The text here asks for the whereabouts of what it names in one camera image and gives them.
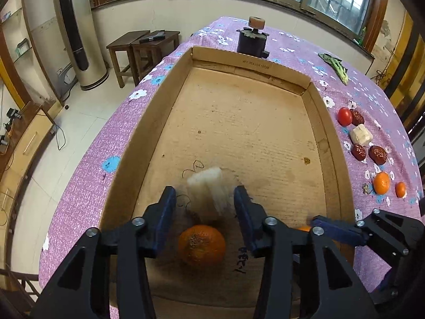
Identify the wooden cabinet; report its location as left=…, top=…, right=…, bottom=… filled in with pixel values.
left=0, top=101, right=63, bottom=213

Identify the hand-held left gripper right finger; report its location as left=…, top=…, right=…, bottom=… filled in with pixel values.
left=233, top=186, right=379, bottom=319

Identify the green leafy vegetable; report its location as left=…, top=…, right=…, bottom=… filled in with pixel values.
left=318, top=52, right=349, bottom=85

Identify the black remote control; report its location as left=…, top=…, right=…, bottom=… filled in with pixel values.
left=139, top=31, right=166, bottom=44

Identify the large orange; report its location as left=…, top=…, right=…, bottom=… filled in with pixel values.
left=178, top=225, right=227, bottom=267

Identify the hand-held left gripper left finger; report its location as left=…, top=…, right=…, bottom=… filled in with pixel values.
left=31, top=186, right=177, bottom=319

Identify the tower air conditioner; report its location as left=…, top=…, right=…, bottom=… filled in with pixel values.
left=51, top=0, right=110, bottom=91

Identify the black jar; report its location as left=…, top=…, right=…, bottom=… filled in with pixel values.
left=236, top=28, right=270, bottom=58

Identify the purple floral tablecloth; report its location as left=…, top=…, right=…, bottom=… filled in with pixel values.
left=38, top=16, right=425, bottom=319

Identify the shallow cardboard box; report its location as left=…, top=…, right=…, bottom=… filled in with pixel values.
left=99, top=46, right=356, bottom=319

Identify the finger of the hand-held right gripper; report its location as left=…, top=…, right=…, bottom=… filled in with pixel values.
left=310, top=209, right=424, bottom=265

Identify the large red date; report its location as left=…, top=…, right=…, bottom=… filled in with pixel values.
left=368, top=145, right=388, bottom=165

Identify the red tomato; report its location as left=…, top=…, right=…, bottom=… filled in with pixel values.
left=337, top=107, right=353, bottom=127

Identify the wooden door frame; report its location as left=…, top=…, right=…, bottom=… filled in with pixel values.
left=382, top=10, right=425, bottom=140

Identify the white vegetable chunk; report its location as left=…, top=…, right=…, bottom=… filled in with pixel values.
left=350, top=124, right=373, bottom=147
left=186, top=166, right=233, bottom=225

